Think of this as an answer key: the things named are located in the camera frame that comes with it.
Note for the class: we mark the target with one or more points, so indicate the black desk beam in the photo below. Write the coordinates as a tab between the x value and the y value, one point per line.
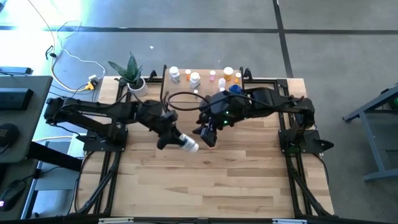
53	157

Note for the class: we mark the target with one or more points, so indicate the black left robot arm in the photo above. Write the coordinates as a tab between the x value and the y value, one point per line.
93	110

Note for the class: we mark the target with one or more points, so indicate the translucent bottle white ribbed cap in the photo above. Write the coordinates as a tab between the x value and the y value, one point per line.
190	145

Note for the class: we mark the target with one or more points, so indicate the white box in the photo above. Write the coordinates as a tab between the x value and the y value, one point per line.
74	147

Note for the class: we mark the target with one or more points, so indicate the large orange bottle white cap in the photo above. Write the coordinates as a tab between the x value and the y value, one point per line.
228	71

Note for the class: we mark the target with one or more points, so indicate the plain white tube bottle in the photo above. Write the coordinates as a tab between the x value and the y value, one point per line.
221	82

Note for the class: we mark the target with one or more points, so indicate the Tums bottle blue lid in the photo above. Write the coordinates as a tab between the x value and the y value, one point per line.
235	89

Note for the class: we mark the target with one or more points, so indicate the white pill bottle blue label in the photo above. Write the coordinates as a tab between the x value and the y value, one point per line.
174	71
195	76

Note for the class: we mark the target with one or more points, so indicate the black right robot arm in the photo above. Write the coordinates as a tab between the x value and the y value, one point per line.
273	99

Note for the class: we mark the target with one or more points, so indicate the black computer mouse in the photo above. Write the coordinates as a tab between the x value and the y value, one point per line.
12	194

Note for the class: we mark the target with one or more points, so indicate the blue-grey metal stand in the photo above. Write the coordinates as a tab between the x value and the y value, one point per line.
370	105

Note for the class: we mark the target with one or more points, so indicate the grey desk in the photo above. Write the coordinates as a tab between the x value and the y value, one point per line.
31	124

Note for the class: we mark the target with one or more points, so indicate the black flat device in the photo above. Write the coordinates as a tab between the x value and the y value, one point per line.
15	70

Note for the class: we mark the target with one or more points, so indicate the wooden shelf black metal frame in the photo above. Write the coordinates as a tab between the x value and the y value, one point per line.
183	85

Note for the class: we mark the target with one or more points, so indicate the grey flat panel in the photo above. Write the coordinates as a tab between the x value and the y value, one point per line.
56	180

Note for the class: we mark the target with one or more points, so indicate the black round pad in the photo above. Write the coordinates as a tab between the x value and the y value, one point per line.
7	135

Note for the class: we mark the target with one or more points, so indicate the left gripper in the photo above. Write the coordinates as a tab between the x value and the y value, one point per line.
168	130

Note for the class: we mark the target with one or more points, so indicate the white and yellow power plug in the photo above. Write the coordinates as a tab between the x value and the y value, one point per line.
93	77

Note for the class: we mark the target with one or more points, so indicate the black box on desk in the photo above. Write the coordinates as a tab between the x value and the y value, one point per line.
15	99

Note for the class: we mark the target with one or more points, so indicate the snake plant in white pot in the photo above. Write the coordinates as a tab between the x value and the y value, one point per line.
138	88

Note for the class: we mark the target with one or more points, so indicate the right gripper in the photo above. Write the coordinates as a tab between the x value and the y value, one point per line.
209	137

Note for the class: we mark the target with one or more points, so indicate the black aluminium table frame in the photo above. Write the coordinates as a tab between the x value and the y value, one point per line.
282	82

